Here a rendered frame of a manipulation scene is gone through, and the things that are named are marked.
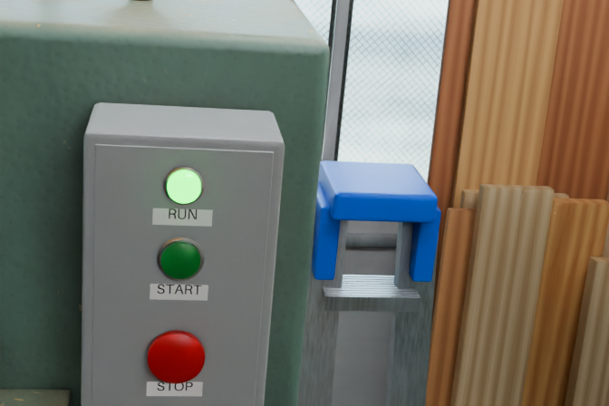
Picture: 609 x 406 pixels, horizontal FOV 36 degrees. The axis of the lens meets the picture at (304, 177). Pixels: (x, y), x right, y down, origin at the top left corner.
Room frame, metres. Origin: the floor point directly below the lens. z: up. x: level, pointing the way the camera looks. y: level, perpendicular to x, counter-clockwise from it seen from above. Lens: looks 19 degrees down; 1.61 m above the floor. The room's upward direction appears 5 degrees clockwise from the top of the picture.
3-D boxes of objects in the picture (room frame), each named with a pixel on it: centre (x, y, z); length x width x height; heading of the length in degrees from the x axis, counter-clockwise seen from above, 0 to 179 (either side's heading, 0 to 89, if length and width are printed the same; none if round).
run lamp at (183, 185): (0.44, 0.06, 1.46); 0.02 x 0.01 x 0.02; 99
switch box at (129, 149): (0.47, 0.06, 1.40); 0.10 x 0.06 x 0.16; 99
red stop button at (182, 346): (0.44, 0.06, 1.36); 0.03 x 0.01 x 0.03; 99
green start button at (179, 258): (0.44, 0.06, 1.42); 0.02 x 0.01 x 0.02; 99
